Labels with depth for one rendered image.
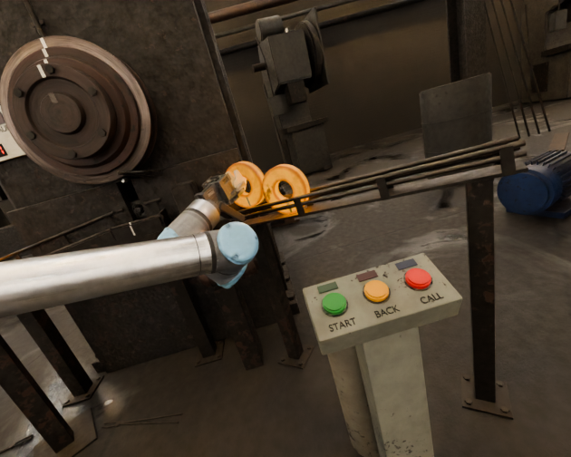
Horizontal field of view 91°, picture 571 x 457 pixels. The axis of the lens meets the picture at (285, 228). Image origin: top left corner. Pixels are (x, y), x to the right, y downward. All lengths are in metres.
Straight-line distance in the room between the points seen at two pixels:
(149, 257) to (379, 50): 7.76
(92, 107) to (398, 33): 7.66
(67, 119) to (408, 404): 1.19
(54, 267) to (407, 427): 0.69
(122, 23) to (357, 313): 1.26
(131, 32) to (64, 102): 0.39
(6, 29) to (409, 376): 1.61
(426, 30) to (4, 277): 8.55
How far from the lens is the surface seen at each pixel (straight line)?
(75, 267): 0.56
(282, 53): 5.32
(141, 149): 1.17
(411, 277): 0.53
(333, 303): 0.49
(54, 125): 1.18
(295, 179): 0.84
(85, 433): 1.56
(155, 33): 1.35
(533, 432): 1.12
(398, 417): 0.68
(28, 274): 0.58
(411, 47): 8.40
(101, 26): 1.41
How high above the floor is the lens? 0.90
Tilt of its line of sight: 19 degrees down
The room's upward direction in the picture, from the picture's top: 16 degrees counter-clockwise
